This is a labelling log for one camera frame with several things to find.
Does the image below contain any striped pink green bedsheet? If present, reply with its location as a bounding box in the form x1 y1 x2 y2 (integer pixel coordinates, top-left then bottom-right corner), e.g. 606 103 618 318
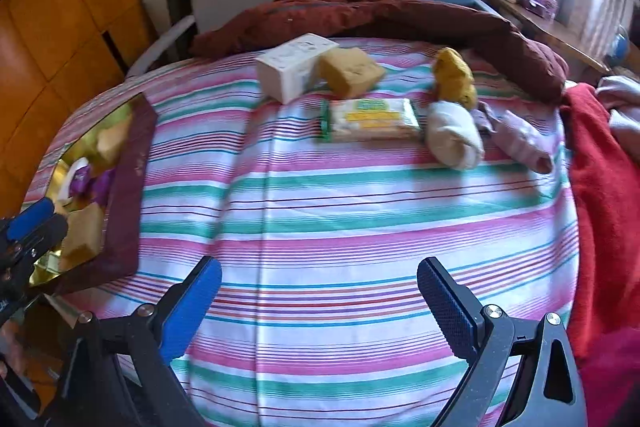
25 38 581 427

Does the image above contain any white sock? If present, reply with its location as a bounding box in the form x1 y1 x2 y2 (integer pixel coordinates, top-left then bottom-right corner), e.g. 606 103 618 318
426 101 486 171

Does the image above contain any lilac sock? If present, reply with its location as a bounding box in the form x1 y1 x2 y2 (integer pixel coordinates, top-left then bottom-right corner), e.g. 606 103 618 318
475 102 556 174

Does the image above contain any yellow sock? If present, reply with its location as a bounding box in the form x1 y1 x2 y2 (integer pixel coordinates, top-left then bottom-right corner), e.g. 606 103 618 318
431 48 478 110

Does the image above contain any blue globe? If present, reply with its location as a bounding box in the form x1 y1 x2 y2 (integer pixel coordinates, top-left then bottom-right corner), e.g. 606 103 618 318
607 24 631 62

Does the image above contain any purple storage box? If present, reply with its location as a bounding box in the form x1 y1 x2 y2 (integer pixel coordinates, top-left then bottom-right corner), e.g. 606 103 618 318
517 0 558 18

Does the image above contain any gold lined maroon tray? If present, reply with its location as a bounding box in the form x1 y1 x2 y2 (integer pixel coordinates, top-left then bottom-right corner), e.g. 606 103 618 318
25 92 160 298

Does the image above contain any lilac garment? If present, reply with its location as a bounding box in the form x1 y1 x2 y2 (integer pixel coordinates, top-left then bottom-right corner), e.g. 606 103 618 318
595 76 640 148

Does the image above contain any grey curved bed rail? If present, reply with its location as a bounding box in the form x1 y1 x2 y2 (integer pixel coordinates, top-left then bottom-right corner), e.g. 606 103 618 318
127 16 197 78

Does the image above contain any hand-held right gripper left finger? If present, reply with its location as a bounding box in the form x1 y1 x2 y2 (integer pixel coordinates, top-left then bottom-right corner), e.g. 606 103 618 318
50 256 223 427

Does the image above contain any wooden desk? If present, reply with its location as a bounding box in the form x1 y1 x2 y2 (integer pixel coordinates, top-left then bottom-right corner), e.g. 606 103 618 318
482 0 613 72

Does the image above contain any green yellow tissue pack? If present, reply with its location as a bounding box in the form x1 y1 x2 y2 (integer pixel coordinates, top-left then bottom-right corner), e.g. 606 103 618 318
320 98 422 142

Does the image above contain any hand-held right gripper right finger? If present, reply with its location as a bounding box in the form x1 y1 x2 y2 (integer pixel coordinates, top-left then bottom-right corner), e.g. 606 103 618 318
416 257 588 427

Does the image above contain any purple small item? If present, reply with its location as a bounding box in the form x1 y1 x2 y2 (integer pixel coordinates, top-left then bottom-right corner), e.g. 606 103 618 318
75 167 118 202

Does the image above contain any white cardboard box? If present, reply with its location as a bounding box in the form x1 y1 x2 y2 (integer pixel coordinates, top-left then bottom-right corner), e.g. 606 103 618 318
256 33 337 105

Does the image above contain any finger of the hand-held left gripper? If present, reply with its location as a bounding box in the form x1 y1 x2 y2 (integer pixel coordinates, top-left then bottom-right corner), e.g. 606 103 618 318
7 198 56 240
0 214 68 280

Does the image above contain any red cloth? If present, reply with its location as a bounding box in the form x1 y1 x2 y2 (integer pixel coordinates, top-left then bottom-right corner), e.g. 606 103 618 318
560 82 640 358

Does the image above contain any yellow sponge with holes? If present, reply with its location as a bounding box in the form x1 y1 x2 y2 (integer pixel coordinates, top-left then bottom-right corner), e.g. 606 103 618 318
317 47 386 100

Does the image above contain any maroon padded jacket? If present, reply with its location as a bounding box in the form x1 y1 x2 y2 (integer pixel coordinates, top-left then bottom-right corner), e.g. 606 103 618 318
190 0 571 104

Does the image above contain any orange wooden wardrobe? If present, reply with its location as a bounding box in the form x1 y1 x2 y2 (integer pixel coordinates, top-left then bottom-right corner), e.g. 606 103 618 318
0 0 157 208

